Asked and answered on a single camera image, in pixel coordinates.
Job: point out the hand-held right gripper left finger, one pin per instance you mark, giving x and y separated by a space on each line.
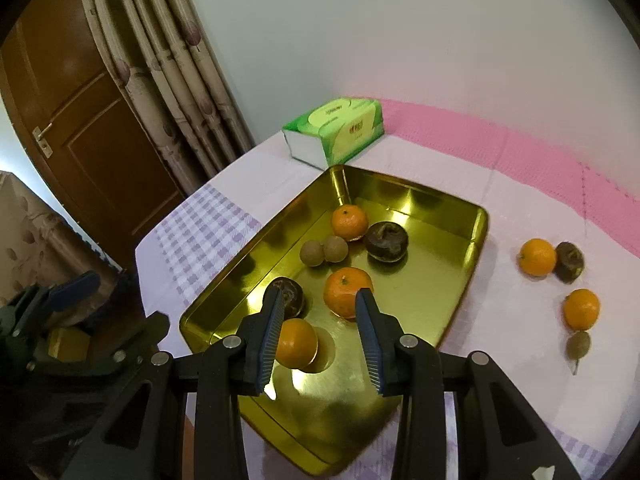
270 345

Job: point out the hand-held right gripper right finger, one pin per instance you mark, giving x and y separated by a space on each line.
372 345

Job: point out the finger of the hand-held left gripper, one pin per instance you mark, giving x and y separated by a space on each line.
140 337
75 290

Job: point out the orange mandarin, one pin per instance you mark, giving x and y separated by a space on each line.
537 256
350 222
342 292
581 309
298 344

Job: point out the dark purple mangosteen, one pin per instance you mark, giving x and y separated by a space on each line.
570 260
291 297
385 241

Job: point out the red tin box gold inside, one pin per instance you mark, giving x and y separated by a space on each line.
425 280

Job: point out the floral cloth cover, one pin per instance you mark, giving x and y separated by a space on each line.
35 235

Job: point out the pink purple checked tablecloth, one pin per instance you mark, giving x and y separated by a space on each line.
500 360

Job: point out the brown wooden door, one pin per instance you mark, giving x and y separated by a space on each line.
85 125

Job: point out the green tissue pack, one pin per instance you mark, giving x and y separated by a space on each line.
345 130

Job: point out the beige floral curtain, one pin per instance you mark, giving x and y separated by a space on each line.
165 85

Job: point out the pink foam mat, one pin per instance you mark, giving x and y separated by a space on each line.
525 160

